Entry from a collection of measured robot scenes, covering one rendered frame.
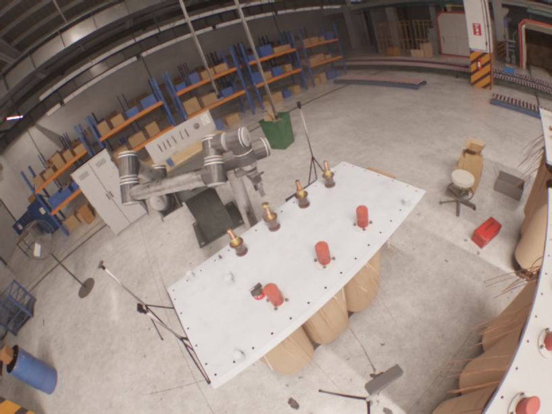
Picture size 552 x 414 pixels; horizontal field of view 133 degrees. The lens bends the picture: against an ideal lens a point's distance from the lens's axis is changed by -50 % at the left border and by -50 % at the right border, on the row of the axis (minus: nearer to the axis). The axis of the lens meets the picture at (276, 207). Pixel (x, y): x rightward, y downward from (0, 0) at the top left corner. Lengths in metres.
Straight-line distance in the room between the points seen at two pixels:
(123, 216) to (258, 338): 5.21
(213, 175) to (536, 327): 1.62
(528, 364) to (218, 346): 1.34
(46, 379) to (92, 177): 4.20
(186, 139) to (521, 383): 6.34
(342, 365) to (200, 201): 2.84
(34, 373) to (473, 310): 6.22
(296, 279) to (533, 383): 1.21
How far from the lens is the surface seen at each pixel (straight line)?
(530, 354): 1.09
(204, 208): 3.66
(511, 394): 1.02
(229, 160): 1.61
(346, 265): 1.26
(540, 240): 2.88
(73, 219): 9.90
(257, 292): 1.23
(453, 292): 2.87
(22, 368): 5.01
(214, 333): 1.29
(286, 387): 2.50
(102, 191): 5.81
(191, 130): 6.09
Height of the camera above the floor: 2.40
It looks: 37 degrees down
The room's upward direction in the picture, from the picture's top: 21 degrees counter-clockwise
